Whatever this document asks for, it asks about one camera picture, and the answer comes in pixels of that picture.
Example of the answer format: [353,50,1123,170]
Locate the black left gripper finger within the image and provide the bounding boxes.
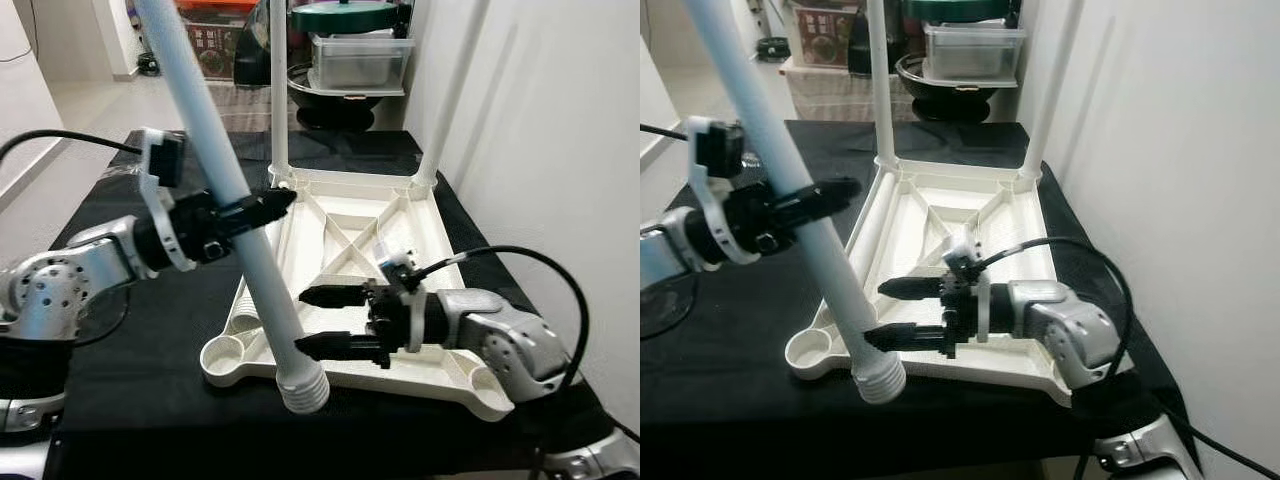
[780,178,863,223]
[218,188,298,236]

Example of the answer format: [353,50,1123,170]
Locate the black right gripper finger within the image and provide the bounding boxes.
[298,285,379,311]
[295,333,393,369]
[878,277,946,301]
[865,322,951,353]

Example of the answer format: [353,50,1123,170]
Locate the white plastic children table top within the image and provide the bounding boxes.
[785,158,1136,406]
[200,165,516,423]

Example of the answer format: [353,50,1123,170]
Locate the black wok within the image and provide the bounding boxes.
[288,65,406,129]
[895,55,1016,121]

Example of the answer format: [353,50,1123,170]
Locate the black plastic bag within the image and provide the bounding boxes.
[232,0,273,86]
[845,0,906,76]

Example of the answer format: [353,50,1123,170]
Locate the black tablecloth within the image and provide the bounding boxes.
[640,120,1191,471]
[45,128,621,476]

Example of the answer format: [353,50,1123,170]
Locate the clear plastic storage box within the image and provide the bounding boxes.
[308,32,416,91]
[922,22,1029,83]

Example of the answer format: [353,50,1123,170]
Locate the dark green round lid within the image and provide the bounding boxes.
[292,0,399,33]
[905,0,1011,23]

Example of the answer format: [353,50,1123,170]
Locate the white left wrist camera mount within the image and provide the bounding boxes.
[685,115,761,266]
[138,128,201,273]

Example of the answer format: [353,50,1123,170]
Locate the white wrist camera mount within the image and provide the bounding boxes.
[685,115,761,266]
[375,250,426,353]
[138,128,201,273]
[945,235,993,343]

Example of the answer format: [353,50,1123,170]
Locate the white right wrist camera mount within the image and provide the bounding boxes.
[375,250,426,353]
[945,235,993,343]

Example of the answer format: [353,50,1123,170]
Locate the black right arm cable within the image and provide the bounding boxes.
[410,245,641,446]
[980,237,1280,480]

